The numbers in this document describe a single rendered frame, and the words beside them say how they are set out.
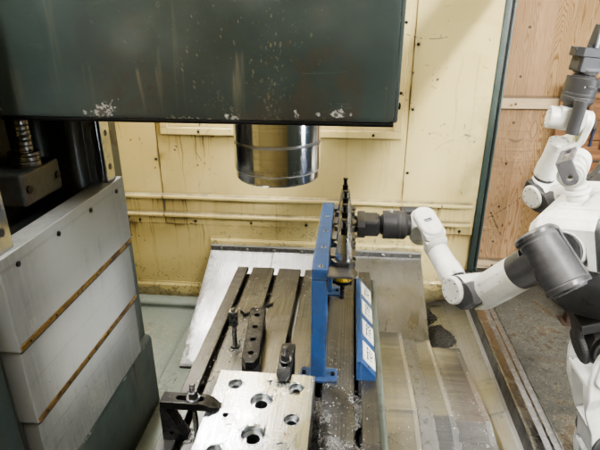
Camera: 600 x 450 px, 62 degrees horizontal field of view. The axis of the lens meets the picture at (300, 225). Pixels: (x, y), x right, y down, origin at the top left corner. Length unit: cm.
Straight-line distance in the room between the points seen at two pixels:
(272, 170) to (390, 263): 130
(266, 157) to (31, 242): 45
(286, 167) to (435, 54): 116
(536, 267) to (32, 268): 102
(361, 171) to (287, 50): 125
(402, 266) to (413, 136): 53
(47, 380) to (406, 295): 134
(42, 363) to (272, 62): 70
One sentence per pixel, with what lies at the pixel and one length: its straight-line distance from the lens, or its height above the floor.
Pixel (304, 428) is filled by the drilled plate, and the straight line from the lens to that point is 112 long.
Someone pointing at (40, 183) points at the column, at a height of 147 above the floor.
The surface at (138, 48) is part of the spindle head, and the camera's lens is 84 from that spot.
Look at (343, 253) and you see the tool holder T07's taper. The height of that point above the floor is 125.
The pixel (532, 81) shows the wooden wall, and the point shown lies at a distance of 374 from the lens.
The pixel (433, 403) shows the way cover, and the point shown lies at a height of 76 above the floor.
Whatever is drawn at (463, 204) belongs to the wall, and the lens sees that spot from 207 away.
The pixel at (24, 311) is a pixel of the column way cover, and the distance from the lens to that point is 101.
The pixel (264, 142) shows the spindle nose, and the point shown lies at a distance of 86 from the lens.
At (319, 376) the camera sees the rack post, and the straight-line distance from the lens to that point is 136.
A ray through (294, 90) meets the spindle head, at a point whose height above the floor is 167.
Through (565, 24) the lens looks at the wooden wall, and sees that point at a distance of 377.
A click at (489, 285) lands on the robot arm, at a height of 117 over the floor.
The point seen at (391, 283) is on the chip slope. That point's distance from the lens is 204.
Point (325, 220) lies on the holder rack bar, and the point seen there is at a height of 123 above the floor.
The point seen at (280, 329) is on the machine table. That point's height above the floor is 90.
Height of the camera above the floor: 178
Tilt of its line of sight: 23 degrees down
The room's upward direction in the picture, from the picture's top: straight up
